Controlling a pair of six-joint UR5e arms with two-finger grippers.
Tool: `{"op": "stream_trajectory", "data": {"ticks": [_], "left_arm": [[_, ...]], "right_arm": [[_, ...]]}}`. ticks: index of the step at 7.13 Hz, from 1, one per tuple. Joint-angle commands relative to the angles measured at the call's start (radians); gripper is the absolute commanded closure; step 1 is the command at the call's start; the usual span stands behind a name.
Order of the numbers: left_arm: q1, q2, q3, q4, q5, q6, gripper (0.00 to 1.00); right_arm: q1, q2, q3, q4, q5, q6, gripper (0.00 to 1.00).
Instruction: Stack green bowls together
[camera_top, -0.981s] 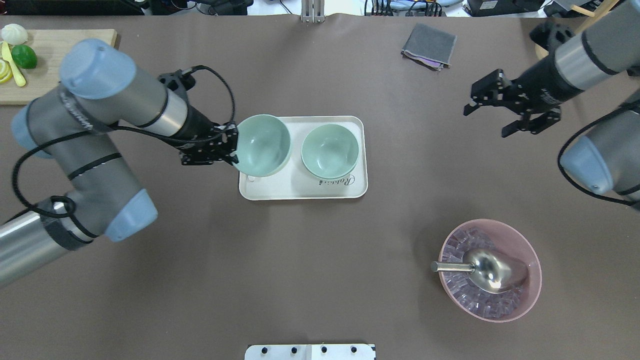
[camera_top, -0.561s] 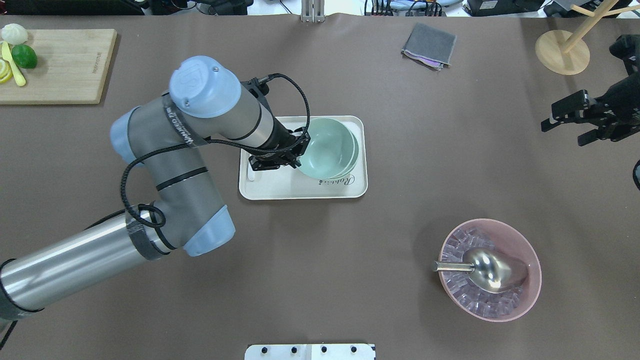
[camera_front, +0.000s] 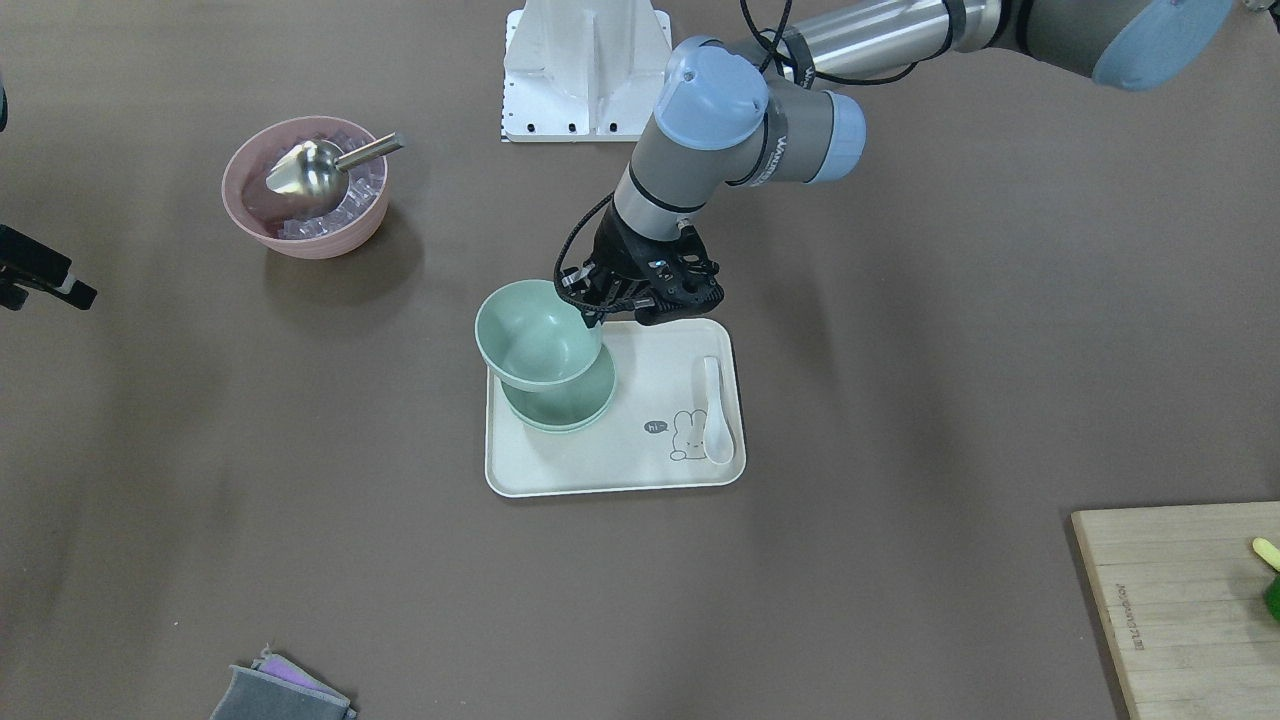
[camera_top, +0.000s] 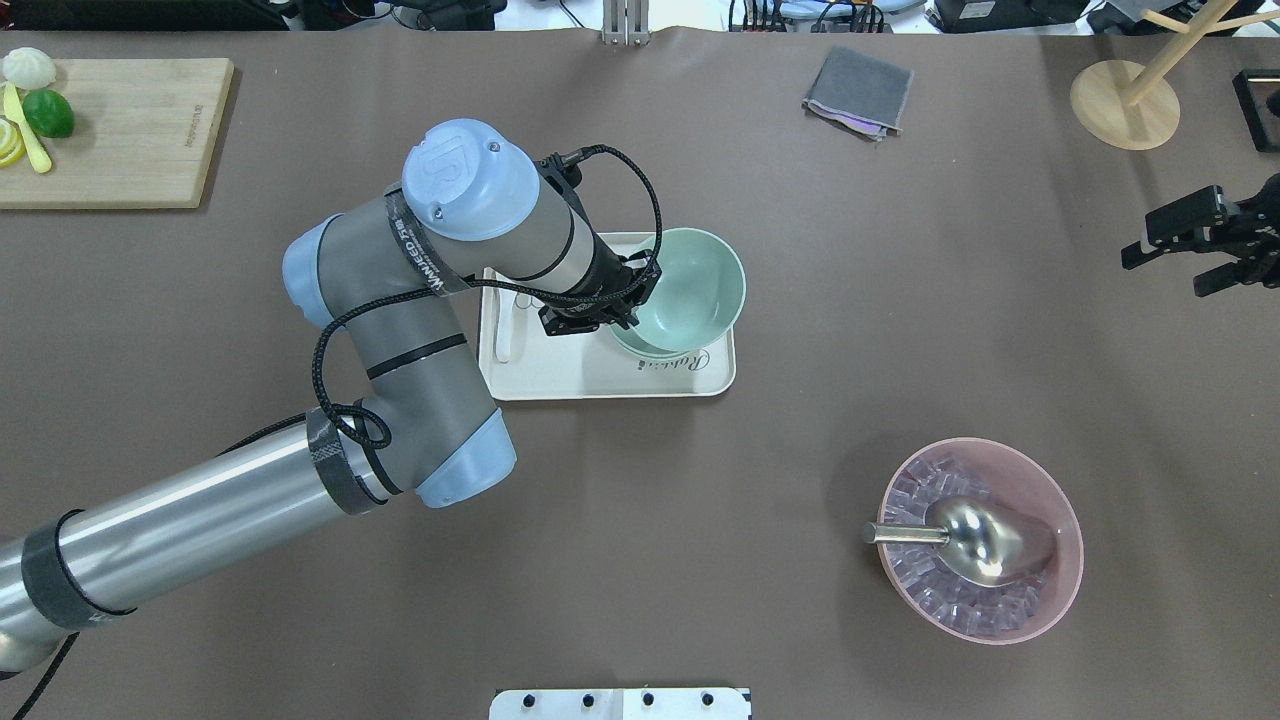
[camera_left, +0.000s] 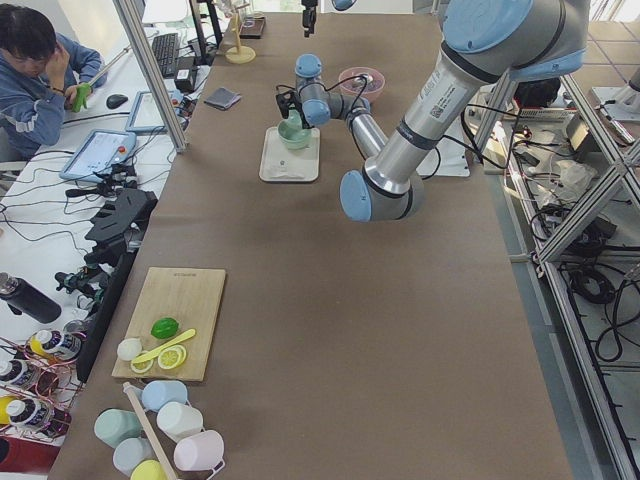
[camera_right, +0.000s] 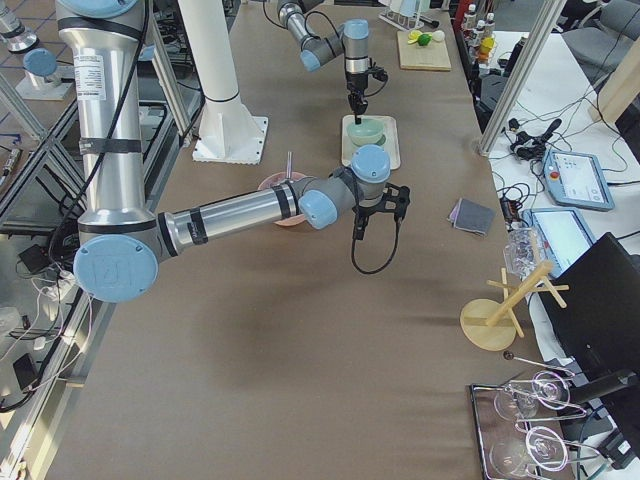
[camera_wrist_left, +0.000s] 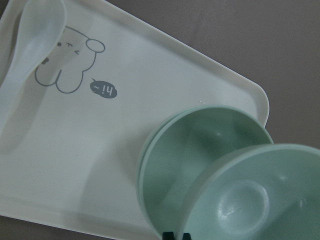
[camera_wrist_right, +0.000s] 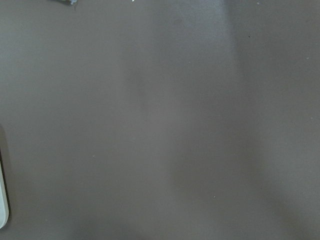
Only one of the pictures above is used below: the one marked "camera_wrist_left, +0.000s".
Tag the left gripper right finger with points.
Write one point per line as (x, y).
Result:
(186, 236)

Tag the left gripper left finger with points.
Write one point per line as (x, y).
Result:
(168, 236)

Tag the green bowl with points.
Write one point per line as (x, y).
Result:
(141, 163)
(184, 148)
(264, 192)

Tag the green bowl on tray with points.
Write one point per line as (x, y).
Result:
(141, 163)

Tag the cream rabbit tray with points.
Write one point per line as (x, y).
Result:
(69, 152)

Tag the white plastic spoon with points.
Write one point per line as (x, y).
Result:
(40, 27)

